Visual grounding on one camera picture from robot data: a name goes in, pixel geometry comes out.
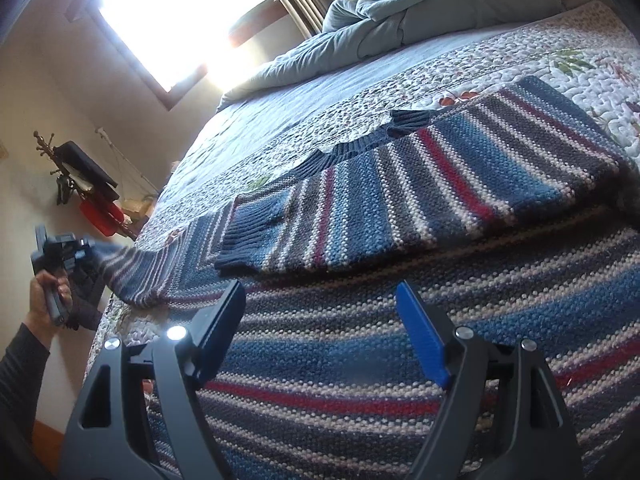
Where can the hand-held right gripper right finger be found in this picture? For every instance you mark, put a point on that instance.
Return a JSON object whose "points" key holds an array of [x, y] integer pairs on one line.
{"points": [[420, 330]]}

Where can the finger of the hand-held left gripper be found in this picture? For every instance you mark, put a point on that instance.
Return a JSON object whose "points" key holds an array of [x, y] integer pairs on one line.
{"points": [[86, 250]]}

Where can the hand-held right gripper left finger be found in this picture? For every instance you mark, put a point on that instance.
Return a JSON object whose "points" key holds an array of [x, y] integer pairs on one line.
{"points": [[220, 330]]}

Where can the striped knit sweater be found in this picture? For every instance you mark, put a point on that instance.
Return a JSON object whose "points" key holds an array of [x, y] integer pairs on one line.
{"points": [[350, 210]]}

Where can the person's left forearm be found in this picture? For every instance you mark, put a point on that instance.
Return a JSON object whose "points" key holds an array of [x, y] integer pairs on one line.
{"points": [[20, 390]]}

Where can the person's left hand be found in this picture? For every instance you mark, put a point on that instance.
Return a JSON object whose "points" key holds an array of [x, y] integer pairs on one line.
{"points": [[37, 305]]}

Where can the red bag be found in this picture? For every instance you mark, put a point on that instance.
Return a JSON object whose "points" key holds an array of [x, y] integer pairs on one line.
{"points": [[102, 217]]}

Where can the black bag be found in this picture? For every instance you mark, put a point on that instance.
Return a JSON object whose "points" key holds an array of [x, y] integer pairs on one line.
{"points": [[82, 165]]}

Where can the wooden coat rack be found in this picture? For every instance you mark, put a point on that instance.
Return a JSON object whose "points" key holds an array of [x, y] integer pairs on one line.
{"points": [[45, 152]]}

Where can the floral quilted bedspread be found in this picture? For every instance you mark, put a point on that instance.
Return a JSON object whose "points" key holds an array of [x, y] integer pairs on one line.
{"points": [[310, 110]]}

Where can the wooden framed window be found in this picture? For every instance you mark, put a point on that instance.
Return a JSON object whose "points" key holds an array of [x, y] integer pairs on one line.
{"points": [[175, 10]]}

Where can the grey-blue duvet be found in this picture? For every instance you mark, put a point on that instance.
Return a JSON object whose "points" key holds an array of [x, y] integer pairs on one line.
{"points": [[425, 10]]}

